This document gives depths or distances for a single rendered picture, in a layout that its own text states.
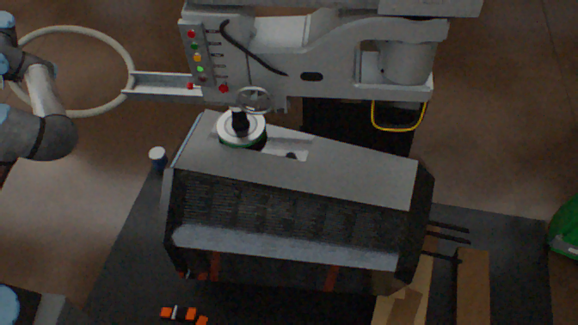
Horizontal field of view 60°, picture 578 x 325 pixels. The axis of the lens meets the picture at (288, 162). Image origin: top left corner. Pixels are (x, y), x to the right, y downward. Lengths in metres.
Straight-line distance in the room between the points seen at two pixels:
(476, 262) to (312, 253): 1.07
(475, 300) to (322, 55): 1.57
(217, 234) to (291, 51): 0.87
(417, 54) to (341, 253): 0.85
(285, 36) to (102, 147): 2.06
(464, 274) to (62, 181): 2.49
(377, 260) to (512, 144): 1.70
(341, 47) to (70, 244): 2.11
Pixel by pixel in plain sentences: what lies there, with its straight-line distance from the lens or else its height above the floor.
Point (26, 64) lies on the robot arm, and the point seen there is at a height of 1.46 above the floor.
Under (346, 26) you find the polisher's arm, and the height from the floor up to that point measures 1.54.
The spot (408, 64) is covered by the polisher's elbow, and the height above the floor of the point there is 1.39.
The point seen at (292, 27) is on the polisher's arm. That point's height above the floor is 1.44.
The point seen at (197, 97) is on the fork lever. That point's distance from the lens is 2.05.
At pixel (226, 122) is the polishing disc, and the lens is 2.24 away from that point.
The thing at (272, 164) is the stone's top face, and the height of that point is 0.87.
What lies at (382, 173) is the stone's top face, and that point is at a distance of 2.11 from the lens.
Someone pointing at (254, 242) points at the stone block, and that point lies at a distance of 2.14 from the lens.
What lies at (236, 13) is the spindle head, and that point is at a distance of 1.68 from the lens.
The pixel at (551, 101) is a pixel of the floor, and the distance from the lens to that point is 3.90.
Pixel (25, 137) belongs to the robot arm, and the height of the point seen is 1.65.
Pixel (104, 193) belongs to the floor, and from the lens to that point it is 3.35.
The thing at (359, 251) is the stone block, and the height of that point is 0.72.
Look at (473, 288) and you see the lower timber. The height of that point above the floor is 0.10.
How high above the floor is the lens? 2.57
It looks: 53 degrees down
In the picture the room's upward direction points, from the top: 4 degrees counter-clockwise
